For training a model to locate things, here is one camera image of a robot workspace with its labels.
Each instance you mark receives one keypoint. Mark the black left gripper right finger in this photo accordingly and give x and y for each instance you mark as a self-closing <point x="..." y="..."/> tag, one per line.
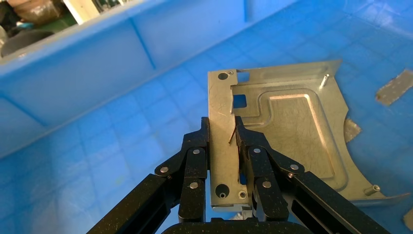
<point x="264" y="181"/>

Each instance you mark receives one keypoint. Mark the blue plastic tray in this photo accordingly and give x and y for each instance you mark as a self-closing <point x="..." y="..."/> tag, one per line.
<point x="96" y="129"/>

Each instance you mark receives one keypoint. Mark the brown object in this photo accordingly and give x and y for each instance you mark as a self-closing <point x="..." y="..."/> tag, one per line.
<point x="35" y="11"/>

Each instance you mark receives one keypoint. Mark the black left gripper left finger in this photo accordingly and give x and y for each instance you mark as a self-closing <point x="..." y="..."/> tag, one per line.
<point x="193" y="168"/>

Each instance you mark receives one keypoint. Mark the white bar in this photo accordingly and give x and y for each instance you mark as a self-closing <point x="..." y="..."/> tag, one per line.
<point x="82" y="11"/>

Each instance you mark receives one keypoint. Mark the sheet metal part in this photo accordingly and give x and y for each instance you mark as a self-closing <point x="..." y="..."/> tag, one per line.
<point x="290" y="129"/>

